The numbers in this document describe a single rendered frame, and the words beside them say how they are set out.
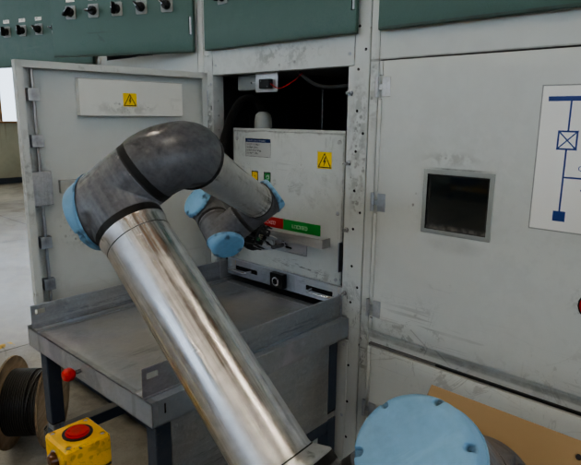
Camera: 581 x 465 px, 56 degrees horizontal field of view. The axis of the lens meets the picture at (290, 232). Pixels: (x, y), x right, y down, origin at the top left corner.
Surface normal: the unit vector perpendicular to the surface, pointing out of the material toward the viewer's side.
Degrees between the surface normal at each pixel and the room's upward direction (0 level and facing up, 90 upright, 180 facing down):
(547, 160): 90
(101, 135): 90
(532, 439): 47
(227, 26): 90
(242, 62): 90
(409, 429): 43
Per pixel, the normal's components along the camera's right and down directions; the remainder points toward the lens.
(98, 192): -0.18, -0.22
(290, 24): -0.68, 0.15
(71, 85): 0.66, 0.16
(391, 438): -0.43, -0.61
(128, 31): -0.37, 0.19
